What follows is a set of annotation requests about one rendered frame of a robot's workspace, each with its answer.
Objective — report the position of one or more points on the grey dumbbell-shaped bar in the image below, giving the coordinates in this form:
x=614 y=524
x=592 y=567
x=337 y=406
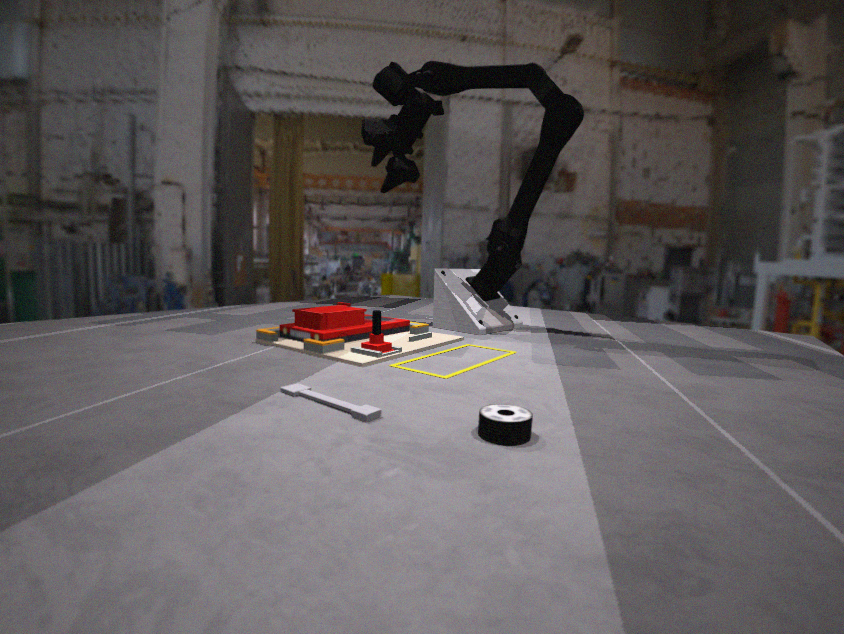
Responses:
x=364 y=413

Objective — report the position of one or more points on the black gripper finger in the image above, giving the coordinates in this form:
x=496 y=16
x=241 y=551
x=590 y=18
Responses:
x=390 y=182
x=379 y=154

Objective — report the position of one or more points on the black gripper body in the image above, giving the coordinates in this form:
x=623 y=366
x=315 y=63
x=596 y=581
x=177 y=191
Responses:
x=398 y=166

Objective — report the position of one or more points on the black toy tyre with white hub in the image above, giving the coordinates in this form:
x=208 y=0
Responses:
x=505 y=424

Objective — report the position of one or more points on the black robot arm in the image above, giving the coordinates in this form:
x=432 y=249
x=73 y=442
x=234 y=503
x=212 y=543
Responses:
x=563 y=115

